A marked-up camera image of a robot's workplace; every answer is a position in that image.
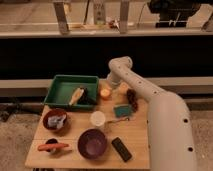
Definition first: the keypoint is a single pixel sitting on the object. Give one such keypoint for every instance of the white cup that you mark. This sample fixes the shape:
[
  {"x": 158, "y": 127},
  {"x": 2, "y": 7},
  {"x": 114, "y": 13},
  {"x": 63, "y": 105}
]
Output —
[{"x": 98, "y": 118}]

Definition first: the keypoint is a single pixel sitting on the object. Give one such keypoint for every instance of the orange carrot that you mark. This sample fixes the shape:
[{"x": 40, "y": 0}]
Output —
[{"x": 45, "y": 147}]

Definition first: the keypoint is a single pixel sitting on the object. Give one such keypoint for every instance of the right metal shelf post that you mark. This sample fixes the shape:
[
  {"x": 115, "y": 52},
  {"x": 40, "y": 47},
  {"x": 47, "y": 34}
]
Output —
[{"x": 123, "y": 21}]

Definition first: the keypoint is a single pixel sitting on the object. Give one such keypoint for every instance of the small dark bowl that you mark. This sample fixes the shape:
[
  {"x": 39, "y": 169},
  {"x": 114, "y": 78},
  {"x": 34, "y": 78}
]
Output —
[{"x": 51, "y": 143}]

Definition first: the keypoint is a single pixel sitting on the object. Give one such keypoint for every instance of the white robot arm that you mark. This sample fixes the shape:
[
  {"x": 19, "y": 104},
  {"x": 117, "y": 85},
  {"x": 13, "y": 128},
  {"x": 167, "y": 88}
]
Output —
[{"x": 169, "y": 129}]

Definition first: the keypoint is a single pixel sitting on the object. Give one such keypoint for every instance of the metal shelf post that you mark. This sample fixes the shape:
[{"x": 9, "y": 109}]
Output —
[
  {"x": 123, "y": 21},
  {"x": 61, "y": 17}
]

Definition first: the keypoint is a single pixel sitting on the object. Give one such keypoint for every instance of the dark red grape bunch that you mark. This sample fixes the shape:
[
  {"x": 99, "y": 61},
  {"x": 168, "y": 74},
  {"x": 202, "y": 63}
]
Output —
[{"x": 132, "y": 99}]

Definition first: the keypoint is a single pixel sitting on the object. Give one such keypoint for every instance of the crumpled white cloth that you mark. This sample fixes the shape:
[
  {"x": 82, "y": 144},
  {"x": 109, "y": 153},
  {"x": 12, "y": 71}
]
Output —
[{"x": 56, "y": 122}]

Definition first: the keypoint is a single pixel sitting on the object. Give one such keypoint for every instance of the orange apple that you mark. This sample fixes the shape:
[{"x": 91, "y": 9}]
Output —
[{"x": 105, "y": 94}]

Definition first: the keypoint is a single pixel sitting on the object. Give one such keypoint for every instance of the left metal shelf post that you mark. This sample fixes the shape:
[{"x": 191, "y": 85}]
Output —
[{"x": 61, "y": 17}]

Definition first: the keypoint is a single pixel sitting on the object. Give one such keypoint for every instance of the green plastic tray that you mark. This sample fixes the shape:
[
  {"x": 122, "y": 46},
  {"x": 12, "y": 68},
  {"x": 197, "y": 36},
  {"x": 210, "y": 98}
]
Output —
[{"x": 63, "y": 86}]

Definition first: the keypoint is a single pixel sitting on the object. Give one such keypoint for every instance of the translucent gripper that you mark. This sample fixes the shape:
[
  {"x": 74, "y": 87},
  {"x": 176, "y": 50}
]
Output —
[{"x": 122, "y": 89}]

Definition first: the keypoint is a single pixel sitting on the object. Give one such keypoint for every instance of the metal spoon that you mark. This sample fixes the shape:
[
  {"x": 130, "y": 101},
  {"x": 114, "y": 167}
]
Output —
[{"x": 107, "y": 123}]

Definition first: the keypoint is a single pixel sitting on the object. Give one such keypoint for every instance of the black object in tray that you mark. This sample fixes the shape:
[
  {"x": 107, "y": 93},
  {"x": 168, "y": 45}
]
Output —
[{"x": 85, "y": 99}]

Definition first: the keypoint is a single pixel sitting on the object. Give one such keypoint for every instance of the black machine on shelf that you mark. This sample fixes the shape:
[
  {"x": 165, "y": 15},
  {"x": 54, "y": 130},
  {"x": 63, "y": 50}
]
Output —
[{"x": 173, "y": 13}]

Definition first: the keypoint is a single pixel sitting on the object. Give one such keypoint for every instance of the brown bowl with cloth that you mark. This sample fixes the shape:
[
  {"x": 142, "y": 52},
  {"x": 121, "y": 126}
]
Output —
[{"x": 55, "y": 112}]

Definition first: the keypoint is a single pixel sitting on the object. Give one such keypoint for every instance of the purple bowl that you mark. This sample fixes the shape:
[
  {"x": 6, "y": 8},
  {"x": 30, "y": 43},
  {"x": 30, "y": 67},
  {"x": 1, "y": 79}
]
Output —
[{"x": 92, "y": 144}]

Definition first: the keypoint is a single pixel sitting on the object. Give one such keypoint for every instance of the green sponge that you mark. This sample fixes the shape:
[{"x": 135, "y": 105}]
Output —
[{"x": 123, "y": 110}]

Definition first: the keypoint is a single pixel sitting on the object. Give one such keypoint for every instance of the black remote control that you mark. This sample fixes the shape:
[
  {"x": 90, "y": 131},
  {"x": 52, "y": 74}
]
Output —
[{"x": 121, "y": 149}]

